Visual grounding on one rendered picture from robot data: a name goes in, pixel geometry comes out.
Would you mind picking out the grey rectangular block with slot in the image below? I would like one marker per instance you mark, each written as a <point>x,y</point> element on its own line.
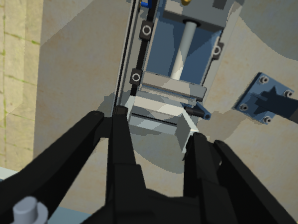
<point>156,113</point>

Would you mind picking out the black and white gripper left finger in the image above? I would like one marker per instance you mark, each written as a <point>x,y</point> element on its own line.
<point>32,195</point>

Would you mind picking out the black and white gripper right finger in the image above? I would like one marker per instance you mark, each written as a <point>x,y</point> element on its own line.
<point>243,197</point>

